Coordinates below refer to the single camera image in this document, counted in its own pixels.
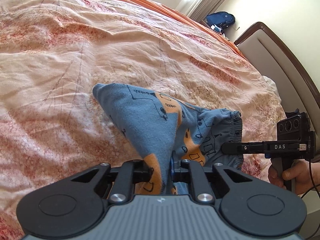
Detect blue patterned child pants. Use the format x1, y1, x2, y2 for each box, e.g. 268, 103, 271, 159
93, 83, 244, 194

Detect person's right hand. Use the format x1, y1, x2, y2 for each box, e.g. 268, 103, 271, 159
268, 160, 313, 195

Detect brown wooden headboard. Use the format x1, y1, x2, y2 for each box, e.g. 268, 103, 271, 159
233, 21, 320, 133

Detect blue backpack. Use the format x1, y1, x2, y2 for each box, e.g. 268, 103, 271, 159
206, 11, 235, 29

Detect wooden nightstand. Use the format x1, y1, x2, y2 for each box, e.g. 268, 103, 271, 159
199, 21, 230, 36

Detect pink floral duvet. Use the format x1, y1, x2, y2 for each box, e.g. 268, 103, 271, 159
1, 0, 285, 239

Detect black right camera box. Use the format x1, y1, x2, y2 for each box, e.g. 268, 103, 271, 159
277, 112, 316, 160

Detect black cable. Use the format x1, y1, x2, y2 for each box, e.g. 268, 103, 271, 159
299, 154, 320, 239

